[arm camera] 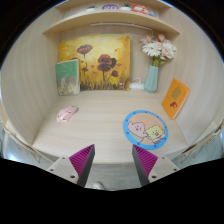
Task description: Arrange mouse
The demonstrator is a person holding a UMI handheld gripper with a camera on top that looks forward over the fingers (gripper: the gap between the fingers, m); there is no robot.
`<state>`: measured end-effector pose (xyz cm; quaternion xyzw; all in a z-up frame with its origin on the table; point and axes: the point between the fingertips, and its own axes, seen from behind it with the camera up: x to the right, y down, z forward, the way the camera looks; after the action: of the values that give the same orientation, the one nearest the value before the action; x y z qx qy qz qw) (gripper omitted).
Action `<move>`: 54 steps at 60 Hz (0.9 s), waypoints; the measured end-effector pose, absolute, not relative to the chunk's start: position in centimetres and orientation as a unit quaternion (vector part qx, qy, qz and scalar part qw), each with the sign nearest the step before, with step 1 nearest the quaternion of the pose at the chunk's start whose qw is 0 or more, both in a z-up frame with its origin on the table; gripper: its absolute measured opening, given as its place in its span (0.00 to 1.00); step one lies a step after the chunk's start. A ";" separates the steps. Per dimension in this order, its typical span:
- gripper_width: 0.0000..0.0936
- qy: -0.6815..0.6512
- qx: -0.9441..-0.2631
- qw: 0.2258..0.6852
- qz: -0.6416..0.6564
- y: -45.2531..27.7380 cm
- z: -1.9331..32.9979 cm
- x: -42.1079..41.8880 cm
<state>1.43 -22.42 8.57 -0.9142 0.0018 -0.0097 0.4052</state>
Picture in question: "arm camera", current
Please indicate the pink and white flower bouquet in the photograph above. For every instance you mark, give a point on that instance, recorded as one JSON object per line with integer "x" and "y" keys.
{"x": 156, "y": 48}

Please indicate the round purple sign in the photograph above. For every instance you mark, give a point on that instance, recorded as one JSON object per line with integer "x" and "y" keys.
{"x": 110, "y": 7}

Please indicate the round blue-rimmed cartoon mouse pad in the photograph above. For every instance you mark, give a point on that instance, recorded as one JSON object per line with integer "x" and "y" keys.
{"x": 145, "y": 129}

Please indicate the pink computer mouse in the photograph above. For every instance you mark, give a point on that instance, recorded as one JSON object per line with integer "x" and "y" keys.
{"x": 66, "y": 114}

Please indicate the light wooden shelf board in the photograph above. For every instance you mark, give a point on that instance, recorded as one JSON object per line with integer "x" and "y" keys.
{"x": 110, "y": 17}

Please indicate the orange book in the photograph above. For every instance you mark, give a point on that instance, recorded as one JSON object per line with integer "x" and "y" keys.
{"x": 176, "y": 98}

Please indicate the yellow poppy flower painting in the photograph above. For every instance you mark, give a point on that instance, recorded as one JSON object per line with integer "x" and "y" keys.
{"x": 100, "y": 56}

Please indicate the green and beige book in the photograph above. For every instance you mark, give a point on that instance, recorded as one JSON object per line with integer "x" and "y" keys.
{"x": 67, "y": 78}

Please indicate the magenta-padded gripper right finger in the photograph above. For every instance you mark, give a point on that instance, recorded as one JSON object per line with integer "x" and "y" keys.
{"x": 145, "y": 160}

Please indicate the white power strip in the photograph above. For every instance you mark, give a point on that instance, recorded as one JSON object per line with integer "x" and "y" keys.
{"x": 136, "y": 85}

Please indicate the white light bar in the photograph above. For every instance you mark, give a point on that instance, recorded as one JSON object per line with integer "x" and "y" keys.
{"x": 120, "y": 26}

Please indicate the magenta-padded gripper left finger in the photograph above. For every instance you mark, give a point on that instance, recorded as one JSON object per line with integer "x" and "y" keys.
{"x": 81, "y": 160}

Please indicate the pale teal faceted vase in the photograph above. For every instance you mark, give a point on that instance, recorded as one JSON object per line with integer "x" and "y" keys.
{"x": 151, "y": 80}

